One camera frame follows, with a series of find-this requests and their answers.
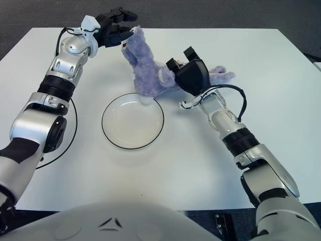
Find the white plate with black rim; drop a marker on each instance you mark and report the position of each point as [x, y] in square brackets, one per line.
[130, 125]

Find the black bracket under table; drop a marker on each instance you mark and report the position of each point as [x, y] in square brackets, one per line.
[223, 223]

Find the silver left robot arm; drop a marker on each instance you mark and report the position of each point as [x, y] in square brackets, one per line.
[37, 123]

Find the grey robot torso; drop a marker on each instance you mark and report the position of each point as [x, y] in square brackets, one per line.
[113, 221]

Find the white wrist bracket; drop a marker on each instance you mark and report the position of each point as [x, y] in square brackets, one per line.
[185, 105]
[89, 23]

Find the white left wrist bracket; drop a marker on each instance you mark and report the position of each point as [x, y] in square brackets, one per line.
[89, 23]

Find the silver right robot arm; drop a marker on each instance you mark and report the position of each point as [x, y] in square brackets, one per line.
[265, 170]

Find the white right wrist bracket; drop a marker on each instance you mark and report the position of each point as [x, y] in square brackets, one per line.
[185, 105]

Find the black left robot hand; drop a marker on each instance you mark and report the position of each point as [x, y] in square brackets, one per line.
[107, 35]

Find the purple plush bunny doll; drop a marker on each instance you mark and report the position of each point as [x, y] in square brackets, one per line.
[145, 72]

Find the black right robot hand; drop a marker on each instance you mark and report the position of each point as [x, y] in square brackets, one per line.
[193, 75]

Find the white board corner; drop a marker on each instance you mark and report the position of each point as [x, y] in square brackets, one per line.
[318, 66]

